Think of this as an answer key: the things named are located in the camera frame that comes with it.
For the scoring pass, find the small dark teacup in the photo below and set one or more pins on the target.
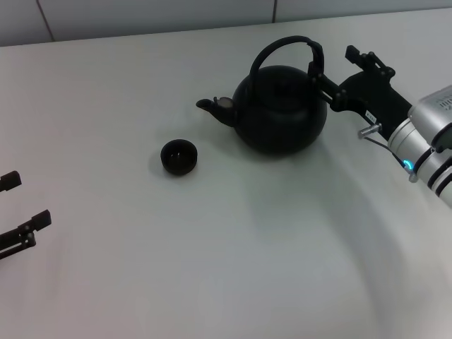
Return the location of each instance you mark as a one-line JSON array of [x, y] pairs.
[[179, 159]]

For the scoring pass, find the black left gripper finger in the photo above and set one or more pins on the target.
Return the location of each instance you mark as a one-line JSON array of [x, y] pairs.
[[41, 219], [10, 181]]

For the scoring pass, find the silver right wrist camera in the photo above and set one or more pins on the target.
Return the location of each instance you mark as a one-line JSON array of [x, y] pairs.
[[431, 106]]

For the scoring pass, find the black round teapot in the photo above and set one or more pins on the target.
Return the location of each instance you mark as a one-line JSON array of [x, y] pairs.
[[282, 116]]

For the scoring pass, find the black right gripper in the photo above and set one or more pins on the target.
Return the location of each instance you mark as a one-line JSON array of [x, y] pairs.
[[374, 95]]

